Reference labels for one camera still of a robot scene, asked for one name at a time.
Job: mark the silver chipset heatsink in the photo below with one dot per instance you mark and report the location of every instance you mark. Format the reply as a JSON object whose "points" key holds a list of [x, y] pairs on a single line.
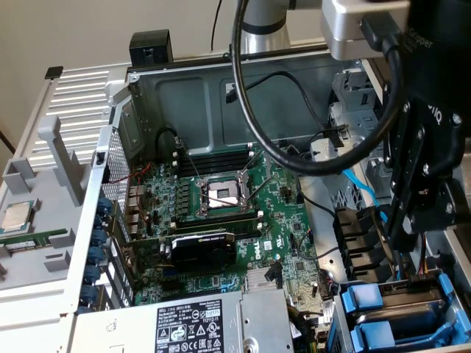
{"points": [[255, 281]]}

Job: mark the black RAM slot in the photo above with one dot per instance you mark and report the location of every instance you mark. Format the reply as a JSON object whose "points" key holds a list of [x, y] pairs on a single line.
{"points": [[232, 163], [232, 154], [232, 168], [232, 159], [221, 217]]}

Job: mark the green RAM stick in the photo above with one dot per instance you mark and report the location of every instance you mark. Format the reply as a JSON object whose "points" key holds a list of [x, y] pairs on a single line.
{"points": [[198, 225], [33, 239]]}

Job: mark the grey metal disk bay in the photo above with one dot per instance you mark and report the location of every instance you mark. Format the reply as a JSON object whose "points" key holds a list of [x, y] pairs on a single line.
{"points": [[342, 325]]}

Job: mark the black plastic block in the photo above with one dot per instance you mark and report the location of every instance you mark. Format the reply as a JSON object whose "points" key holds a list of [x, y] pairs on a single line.
{"points": [[151, 48]]}

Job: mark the hard disk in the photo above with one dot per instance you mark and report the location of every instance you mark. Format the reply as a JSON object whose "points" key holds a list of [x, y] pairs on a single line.
{"points": [[404, 312]]}

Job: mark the black graphics card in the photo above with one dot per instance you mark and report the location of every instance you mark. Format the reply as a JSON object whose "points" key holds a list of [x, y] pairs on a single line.
{"points": [[206, 253]]}

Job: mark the black ribbed plastic bracket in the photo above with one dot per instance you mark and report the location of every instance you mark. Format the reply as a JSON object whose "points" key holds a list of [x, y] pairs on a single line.
{"points": [[353, 235]]}

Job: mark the CPU socket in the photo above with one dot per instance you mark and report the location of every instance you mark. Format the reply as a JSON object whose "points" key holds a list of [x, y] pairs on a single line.
{"points": [[221, 189]]}

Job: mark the green motherboard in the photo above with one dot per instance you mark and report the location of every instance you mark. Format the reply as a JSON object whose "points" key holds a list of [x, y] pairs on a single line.
{"points": [[279, 220]]}

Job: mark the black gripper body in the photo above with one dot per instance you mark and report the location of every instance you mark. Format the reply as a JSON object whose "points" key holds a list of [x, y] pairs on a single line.
{"points": [[441, 81]]}

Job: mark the open PC case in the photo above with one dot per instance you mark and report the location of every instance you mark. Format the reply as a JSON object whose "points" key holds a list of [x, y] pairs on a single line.
{"points": [[184, 110]]}

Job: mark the empty blue disk carrier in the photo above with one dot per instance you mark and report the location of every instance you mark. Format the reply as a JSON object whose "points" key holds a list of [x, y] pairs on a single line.
{"points": [[375, 332]]}

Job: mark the thin metal locking lever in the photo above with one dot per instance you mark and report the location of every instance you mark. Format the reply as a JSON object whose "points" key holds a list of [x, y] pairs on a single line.
{"points": [[224, 200], [191, 164]]}

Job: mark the silver optical drive cage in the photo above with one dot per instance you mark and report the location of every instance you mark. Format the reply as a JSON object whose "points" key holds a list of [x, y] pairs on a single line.
{"points": [[353, 95]]}

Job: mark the metal socket cover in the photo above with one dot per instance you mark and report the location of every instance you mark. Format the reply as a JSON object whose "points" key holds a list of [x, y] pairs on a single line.
{"points": [[268, 169]]}

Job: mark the silver CPU chip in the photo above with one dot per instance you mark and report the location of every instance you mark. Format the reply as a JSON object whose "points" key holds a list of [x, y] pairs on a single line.
{"points": [[14, 217]]}

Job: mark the grey parts rack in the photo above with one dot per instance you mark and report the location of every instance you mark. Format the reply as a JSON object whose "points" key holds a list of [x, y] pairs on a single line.
{"points": [[51, 217]]}

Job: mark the light grey latch bracket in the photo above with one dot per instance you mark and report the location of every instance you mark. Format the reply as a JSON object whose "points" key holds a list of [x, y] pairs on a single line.
{"points": [[318, 150]]}

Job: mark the grey power supply unit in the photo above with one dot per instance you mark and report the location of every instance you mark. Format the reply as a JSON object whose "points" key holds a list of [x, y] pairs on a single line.
{"points": [[257, 320]]}

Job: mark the blue slot latch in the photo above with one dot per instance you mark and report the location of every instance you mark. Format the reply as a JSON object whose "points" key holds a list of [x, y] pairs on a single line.
{"points": [[99, 237], [92, 274], [89, 293], [96, 255], [98, 221], [105, 204]]}

